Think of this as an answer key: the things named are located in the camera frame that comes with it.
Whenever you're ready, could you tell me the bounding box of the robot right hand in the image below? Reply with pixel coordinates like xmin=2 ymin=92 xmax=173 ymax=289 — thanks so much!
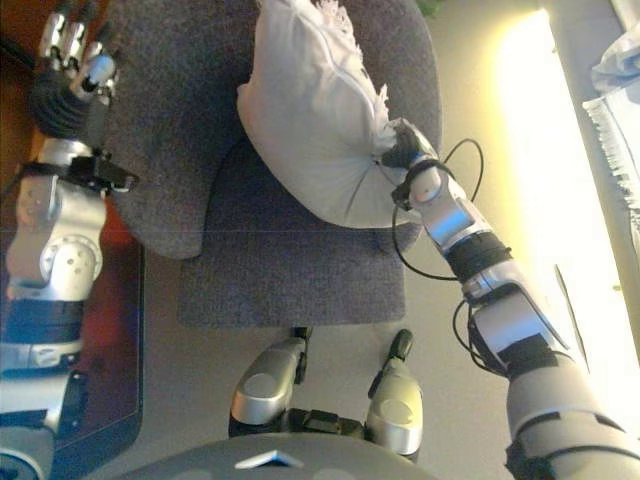
xmin=380 ymin=119 xmax=441 ymax=174

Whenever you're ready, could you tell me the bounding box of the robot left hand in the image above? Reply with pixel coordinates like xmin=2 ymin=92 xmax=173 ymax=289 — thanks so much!
xmin=29 ymin=0 xmax=124 ymax=146

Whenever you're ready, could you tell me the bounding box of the white fringed cushion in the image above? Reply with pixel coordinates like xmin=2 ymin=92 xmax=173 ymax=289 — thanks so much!
xmin=235 ymin=0 xmax=419 ymax=230

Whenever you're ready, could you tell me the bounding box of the grey fabric armchair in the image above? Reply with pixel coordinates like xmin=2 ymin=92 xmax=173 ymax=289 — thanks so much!
xmin=102 ymin=0 xmax=444 ymax=330

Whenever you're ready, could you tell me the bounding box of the bed with white duvet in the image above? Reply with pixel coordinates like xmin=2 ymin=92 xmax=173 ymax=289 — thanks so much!
xmin=582 ymin=29 xmax=640 ymax=211

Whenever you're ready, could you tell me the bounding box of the glossy dark reflective cabinet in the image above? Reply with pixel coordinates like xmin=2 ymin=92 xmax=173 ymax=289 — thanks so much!
xmin=0 ymin=0 xmax=146 ymax=466

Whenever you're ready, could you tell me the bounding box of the silver robot left leg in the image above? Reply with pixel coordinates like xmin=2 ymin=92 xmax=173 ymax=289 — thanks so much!
xmin=228 ymin=325 xmax=314 ymax=436

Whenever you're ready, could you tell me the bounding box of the grey robot torso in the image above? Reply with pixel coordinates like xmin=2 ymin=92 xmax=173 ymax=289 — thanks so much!
xmin=107 ymin=432 xmax=441 ymax=480

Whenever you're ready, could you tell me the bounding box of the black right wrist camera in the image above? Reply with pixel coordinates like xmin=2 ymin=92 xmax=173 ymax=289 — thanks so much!
xmin=390 ymin=182 xmax=414 ymax=211

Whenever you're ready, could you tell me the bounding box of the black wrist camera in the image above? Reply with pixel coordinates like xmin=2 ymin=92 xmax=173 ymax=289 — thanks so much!
xmin=390 ymin=182 xmax=414 ymax=211
xmin=69 ymin=152 xmax=140 ymax=194

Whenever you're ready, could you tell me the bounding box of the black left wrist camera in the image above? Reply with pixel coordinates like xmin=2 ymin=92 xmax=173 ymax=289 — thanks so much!
xmin=69 ymin=152 xmax=140 ymax=194

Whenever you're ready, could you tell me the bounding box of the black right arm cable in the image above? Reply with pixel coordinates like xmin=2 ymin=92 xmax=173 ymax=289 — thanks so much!
xmin=389 ymin=138 xmax=506 ymax=374

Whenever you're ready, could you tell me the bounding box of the grey bed frame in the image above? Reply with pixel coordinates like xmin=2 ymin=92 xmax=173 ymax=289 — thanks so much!
xmin=547 ymin=0 xmax=640 ymax=281

